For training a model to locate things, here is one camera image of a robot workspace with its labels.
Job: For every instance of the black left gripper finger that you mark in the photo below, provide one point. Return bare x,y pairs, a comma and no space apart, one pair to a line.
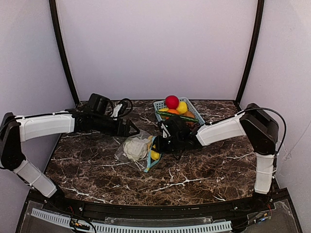
129,134
131,127

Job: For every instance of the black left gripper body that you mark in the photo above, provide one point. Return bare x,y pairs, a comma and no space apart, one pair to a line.
124,128

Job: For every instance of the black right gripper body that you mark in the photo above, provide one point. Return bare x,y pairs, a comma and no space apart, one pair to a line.
167,143

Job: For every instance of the yellow toy banana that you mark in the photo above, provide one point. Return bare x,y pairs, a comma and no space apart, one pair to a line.
153,154

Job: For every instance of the white toy cauliflower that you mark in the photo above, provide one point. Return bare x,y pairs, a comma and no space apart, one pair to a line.
135,148

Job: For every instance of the clear zip top bag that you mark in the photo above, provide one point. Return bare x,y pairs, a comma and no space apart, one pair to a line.
144,164

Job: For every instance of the brown toy kiwi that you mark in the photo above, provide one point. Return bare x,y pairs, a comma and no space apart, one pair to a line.
189,114

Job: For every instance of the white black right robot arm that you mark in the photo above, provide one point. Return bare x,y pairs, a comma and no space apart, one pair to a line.
253,123

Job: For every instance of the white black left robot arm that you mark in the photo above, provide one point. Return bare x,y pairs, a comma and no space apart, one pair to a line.
99,114

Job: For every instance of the small yellow toy fruit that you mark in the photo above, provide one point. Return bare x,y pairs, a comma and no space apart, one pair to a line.
163,110

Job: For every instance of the orange toy orange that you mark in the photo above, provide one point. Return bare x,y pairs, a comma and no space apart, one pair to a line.
173,111

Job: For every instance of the purple toy grapes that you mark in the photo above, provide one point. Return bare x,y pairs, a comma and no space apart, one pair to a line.
191,124

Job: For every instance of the light blue perforated basket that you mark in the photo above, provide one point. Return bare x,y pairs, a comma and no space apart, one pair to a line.
161,104

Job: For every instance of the yellow toy lemon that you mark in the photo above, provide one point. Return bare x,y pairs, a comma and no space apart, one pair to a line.
182,107

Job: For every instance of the red toy apple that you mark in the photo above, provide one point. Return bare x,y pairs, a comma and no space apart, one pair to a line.
172,101

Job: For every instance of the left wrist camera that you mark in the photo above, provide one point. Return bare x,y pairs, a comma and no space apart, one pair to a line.
123,108

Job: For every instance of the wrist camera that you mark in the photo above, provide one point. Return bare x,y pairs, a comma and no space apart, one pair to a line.
166,129
123,108

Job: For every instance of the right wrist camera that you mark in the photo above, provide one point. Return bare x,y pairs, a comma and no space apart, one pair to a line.
166,129

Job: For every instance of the light blue slotted cable duct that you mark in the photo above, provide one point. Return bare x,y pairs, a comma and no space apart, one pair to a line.
125,225

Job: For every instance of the black front frame rail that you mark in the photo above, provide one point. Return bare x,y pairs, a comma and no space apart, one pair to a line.
236,210

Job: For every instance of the black left rear frame post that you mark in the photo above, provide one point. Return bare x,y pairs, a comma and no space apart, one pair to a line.
62,51

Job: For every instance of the black frame post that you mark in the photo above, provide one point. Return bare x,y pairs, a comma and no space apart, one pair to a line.
62,51
252,50

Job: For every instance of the black right rear frame post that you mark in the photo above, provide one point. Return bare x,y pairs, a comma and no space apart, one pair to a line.
252,50

